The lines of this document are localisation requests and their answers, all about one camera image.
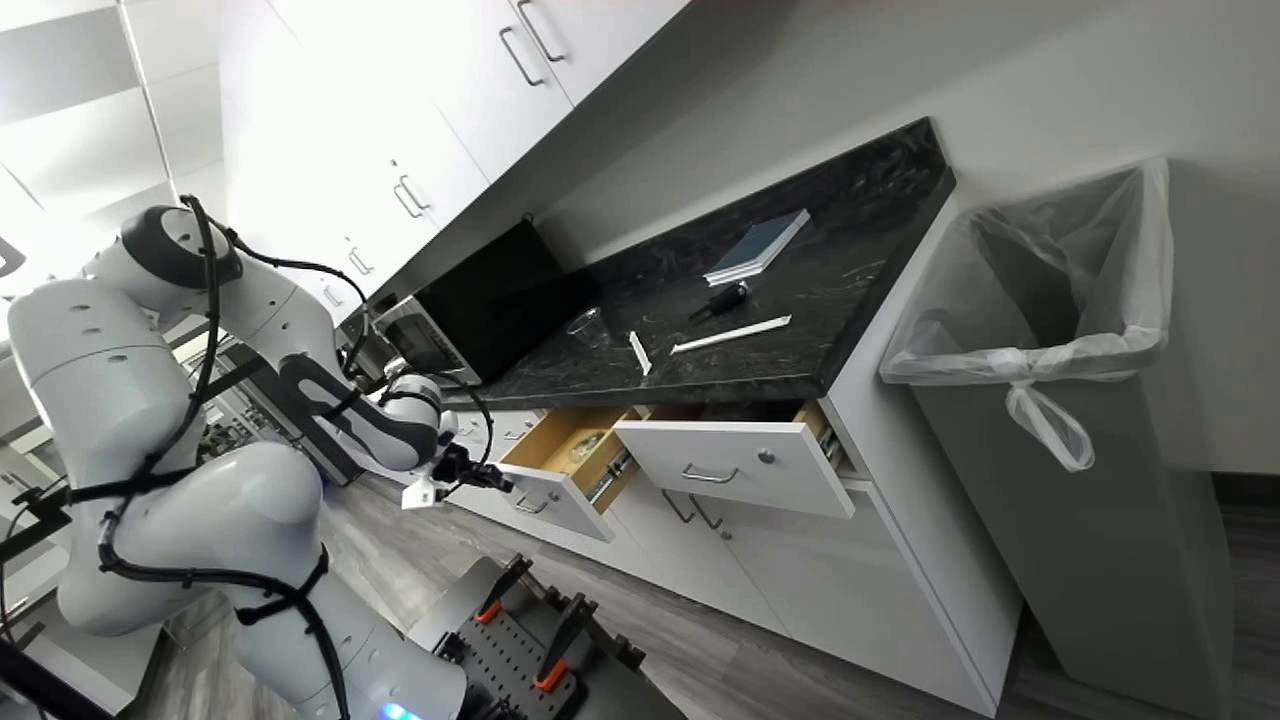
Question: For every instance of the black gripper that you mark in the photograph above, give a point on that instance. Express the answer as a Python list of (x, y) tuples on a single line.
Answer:
[(448, 466)]

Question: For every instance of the wooden drawer with white front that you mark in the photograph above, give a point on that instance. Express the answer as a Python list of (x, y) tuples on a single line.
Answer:
[(734, 466), (567, 461)]

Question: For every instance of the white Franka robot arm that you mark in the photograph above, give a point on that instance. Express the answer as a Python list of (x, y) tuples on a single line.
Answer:
[(122, 400)]

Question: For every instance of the clear plastic cup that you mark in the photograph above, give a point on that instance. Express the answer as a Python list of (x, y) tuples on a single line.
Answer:
[(587, 329)]

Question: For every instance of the black perforated board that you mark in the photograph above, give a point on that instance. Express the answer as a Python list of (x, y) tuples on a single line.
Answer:
[(534, 653)]

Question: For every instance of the black box appliance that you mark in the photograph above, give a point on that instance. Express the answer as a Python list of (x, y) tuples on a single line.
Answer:
[(507, 294)]

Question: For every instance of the white paper strip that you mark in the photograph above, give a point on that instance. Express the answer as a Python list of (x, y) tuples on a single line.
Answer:
[(642, 354), (728, 334)]

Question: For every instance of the white base cabinet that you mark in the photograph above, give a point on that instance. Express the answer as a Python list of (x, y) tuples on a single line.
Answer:
[(827, 584)]

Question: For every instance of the white shelf unit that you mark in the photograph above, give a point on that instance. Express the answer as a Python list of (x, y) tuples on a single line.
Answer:
[(81, 81)]

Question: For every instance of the grey trash bin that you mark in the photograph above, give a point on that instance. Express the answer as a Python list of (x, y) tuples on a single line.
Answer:
[(1066, 532)]

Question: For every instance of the clear plastic bin bag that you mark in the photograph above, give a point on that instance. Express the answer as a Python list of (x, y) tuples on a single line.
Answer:
[(1066, 266)]

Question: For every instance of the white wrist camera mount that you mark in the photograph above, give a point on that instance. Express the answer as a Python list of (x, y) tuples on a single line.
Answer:
[(416, 493)]

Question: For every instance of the black robot stand frame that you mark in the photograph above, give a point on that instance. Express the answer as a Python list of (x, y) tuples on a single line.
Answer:
[(27, 682)]

